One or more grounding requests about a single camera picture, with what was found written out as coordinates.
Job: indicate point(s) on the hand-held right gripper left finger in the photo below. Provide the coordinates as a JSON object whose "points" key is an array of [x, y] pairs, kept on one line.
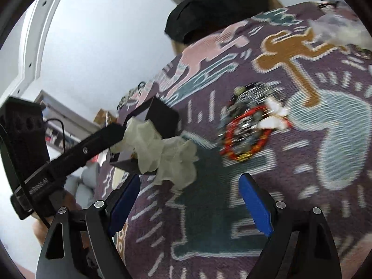
{"points": [[125, 206]]}

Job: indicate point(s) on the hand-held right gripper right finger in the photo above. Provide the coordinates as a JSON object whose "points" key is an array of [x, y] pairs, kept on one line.
{"points": [[257, 209]]}

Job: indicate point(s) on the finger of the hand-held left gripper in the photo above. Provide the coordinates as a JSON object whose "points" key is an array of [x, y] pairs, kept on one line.
{"points": [[128, 166], [87, 148]]}

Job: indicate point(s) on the black jewelry box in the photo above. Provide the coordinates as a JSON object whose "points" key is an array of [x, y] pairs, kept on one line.
{"points": [[164, 116]]}

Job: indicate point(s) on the white bow hair clip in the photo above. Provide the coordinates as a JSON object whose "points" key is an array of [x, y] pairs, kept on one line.
{"points": [[276, 113]]}

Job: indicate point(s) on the pile of jewelry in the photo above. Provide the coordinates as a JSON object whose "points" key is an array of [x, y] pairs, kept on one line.
{"points": [[247, 96]]}

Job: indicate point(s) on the person's left hand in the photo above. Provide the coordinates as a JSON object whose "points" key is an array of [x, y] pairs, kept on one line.
{"points": [[39, 232]]}

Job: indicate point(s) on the grey sofa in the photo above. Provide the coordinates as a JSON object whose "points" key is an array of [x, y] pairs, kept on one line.
{"points": [[82, 187]]}

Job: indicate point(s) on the printed purple blanket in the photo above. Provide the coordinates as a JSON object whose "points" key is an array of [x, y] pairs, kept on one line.
{"points": [[293, 165]]}

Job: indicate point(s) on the black jacket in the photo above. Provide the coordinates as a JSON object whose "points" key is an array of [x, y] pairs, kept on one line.
{"points": [[218, 5]]}

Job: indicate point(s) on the clear plastic bag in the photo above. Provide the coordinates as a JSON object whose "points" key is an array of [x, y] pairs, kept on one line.
{"points": [[337, 32]]}

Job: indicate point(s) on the black eyeglasses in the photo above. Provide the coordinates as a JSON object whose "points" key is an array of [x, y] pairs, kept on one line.
{"points": [[328, 5]]}

